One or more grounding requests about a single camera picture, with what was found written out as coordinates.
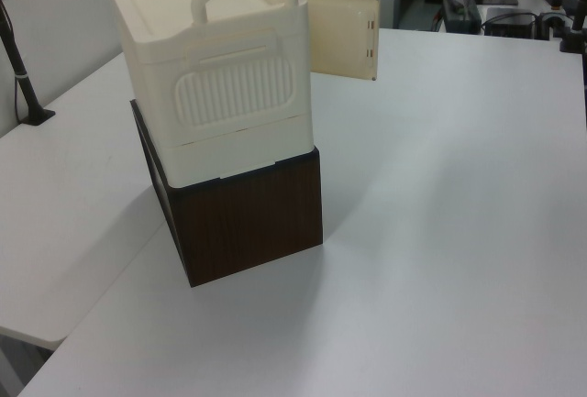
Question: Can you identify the cream plastic cabinet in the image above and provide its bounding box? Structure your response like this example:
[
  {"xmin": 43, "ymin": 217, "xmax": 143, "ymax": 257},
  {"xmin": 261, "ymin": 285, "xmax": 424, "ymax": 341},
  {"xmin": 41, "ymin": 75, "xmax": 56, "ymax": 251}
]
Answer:
[{"xmin": 105, "ymin": 0, "xmax": 316, "ymax": 189}]

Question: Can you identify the cream cabinet door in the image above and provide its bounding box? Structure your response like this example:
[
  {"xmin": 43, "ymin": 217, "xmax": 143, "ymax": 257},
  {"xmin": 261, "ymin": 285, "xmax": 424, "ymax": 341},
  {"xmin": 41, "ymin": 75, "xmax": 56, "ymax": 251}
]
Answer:
[{"xmin": 297, "ymin": 0, "xmax": 382, "ymax": 83}]

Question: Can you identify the black and green device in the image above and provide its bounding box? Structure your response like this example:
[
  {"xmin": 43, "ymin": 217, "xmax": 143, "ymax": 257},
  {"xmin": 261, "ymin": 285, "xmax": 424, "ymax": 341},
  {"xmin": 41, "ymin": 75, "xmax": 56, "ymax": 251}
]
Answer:
[{"xmin": 440, "ymin": 0, "xmax": 483, "ymax": 34}]

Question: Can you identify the black control box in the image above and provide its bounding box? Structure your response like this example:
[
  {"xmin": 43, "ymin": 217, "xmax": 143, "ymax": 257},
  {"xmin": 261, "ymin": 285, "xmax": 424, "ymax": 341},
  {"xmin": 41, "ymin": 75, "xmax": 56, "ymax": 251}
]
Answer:
[{"xmin": 484, "ymin": 6, "xmax": 538, "ymax": 39}]

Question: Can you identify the dark brown wooden drawer box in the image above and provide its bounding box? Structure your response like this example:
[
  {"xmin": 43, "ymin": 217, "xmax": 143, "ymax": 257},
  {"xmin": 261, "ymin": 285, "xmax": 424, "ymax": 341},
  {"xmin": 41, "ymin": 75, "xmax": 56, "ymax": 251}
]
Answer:
[{"xmin": 129, "ymin": 98, "xmax": 326, "ymax": 288}]

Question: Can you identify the black camera pole with clamp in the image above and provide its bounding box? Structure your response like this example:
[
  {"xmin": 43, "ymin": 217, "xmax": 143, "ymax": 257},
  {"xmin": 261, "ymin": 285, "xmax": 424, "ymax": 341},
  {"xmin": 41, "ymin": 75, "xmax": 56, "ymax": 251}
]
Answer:
[
  {"xmin": 558, "ymin": 0, "xmax": 587, "ymax": 54},
  {"xmin": 0, "ymin": 0, "xmax": 57, "ymax": 127}
]

